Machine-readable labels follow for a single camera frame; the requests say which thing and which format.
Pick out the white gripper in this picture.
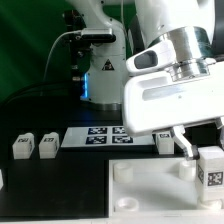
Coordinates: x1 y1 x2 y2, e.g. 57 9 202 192
123 61 224 161

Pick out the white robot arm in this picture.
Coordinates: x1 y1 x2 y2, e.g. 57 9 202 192
68 0 224 160

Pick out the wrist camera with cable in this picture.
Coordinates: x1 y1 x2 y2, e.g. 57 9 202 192
79 27 117 44

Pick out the white sheet with fiducial markers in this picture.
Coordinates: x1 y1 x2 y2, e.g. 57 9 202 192
62 126 154 148

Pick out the white square tabletop tray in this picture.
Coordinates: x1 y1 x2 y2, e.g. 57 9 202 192
108 158 224 224

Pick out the black cable bundle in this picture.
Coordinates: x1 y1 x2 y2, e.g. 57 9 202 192
0 79 84 108

